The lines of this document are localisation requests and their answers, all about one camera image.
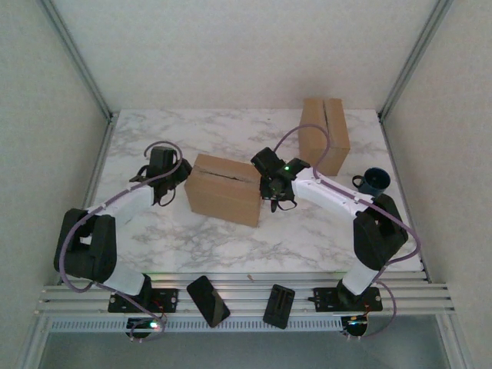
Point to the wide brown cardboard box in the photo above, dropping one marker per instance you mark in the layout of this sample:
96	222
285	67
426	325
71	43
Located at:
227	192

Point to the narrow brown cardboard box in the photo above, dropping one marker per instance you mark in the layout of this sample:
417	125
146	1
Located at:
332	138

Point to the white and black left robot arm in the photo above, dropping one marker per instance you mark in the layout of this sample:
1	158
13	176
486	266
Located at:
130	200

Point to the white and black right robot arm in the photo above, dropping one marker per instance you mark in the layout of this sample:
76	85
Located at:
330	190

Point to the dark blue mug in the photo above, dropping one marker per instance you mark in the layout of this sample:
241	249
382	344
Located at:
378	182

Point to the black phone holder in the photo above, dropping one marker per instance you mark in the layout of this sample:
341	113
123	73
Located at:
279	307

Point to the black smartphone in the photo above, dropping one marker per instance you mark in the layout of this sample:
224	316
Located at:
207	301

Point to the controller board with LED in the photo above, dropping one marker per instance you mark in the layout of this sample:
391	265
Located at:
148	326
355	326

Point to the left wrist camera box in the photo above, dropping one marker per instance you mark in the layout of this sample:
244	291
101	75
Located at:
161	159

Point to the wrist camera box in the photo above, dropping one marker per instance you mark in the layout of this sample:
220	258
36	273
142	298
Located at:
161	159
265	159

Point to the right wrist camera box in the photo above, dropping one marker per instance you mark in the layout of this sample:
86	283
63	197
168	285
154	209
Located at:
265	159

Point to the aluminium left side rail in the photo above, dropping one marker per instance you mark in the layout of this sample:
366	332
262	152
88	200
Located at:
92	184

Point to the aluminium rail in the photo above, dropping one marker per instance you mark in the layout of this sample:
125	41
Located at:
393	153
92	184

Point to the aluminium mounting rail beam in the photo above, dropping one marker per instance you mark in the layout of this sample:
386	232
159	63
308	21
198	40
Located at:
246	296

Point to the aluminium right side rail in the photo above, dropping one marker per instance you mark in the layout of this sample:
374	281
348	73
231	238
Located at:
393	153

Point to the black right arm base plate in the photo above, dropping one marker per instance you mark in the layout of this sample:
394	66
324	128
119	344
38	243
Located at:
326	300

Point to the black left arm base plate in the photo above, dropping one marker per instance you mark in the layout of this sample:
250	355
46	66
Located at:
165	300

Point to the aluminium left frame post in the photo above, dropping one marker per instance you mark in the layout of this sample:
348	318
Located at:
77	57

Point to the aluminium frame post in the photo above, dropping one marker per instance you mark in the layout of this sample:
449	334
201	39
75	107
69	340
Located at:
77	57
415	57

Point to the aluminium right frame post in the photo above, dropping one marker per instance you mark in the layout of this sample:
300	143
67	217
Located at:
415	57

